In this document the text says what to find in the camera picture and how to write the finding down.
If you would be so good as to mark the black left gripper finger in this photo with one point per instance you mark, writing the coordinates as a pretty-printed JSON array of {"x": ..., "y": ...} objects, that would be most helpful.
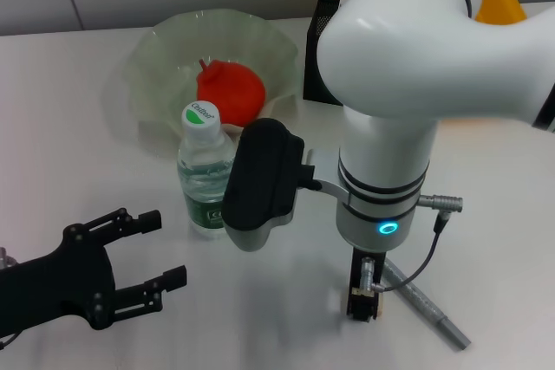
[
  {"x": 152, "y": 292},
  {"x": 134, "y": 220}
]

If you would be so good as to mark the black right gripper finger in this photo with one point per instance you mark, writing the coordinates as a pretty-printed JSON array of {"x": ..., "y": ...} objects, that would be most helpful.
[{"x": 362, "y": 307}]

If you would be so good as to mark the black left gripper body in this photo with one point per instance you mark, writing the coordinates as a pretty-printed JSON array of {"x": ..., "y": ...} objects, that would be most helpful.
[{"x": 56, "y": 283}]

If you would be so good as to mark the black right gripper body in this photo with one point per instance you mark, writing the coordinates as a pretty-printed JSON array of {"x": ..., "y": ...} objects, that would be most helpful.
[{"x": 367, "y": 270}]

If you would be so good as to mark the beige eraser with barcode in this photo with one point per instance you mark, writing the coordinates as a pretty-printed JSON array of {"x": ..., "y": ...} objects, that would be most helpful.
[{"x": 380, "y": 306}]

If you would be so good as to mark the grey marker pen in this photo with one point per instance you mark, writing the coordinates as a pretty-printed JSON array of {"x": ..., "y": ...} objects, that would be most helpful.
[{"x": 429, "y": 305}]

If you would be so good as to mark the clear green-label water bottle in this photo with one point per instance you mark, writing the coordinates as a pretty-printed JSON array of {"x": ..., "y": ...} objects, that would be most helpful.
[{"x": 201, "y": 162}]

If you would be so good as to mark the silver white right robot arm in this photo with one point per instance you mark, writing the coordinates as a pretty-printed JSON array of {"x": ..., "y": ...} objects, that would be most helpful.
[{"x": 412, "y": 62}]

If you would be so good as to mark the green glass fruit plate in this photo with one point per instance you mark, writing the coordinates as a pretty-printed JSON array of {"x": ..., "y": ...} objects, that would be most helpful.
[{"x": 165, "y": 62}]

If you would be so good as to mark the black mesh pen holder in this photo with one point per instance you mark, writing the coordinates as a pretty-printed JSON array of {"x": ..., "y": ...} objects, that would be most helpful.
[{"x": 312, "y": 66}]

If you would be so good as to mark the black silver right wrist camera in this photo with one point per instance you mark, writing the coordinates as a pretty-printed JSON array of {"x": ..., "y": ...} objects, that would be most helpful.
[{"x": 260, "y": 179}]

